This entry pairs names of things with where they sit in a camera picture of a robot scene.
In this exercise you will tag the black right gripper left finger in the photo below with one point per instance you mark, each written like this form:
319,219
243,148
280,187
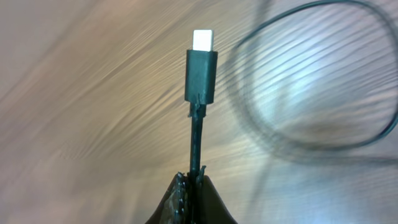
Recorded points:
173,207

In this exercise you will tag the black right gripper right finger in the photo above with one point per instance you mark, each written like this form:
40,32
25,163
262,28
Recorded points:
210,207

